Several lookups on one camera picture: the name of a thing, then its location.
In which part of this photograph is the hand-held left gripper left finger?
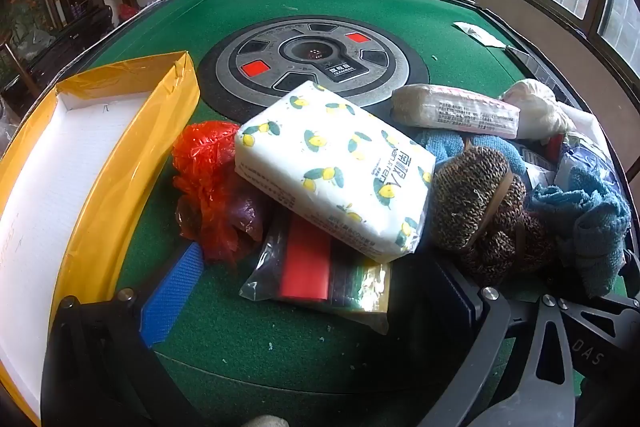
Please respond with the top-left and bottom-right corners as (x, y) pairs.
(40, 239), (208, 427)

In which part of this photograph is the white cloth bundle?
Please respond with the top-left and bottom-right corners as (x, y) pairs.
(500, 78), (576, 140)

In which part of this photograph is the lemon print tissue pack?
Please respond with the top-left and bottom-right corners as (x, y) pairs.
(234, 81), (437, 264)

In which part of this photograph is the brown knitted cloth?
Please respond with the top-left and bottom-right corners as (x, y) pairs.
(429, 146), (556, 288)

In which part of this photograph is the clear zip bag of cloths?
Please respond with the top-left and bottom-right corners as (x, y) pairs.
(238, 212), (391, 334)

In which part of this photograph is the white foam sheet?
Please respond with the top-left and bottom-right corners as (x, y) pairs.
(560, 99), (608, 142)

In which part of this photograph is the grey round table centre panel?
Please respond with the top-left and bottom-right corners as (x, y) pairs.
(202, 14), (430, 124)

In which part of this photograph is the blue microfiber cloth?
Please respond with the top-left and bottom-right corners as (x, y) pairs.
(412, 129), (528, 178)

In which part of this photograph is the blue white tissue packet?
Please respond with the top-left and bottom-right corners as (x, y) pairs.
(552, 134), (618, 188)

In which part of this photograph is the dark low cabinet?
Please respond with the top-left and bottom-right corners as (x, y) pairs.
(25, 7), (116, 78)

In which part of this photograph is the white paper sachet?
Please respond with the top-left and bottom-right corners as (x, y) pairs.
(452, 21), (508, 48)

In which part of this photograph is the white pack with pink label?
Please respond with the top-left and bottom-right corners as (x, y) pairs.
(391, 84), (522, 138)

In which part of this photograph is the teal terry towel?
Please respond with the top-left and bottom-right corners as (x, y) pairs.
(527, 167), (633, 300)

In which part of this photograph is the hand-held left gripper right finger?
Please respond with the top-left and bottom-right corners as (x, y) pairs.
(420, 252), (577, 427)

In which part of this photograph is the red plastic bag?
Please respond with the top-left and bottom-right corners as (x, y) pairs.
(171, 120), (268, 265)

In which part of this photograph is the yellow cardboard box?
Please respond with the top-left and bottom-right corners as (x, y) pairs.
(0, 51), (202, 425)

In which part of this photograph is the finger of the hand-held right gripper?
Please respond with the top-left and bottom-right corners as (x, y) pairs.
(555, 289), (640, 333)

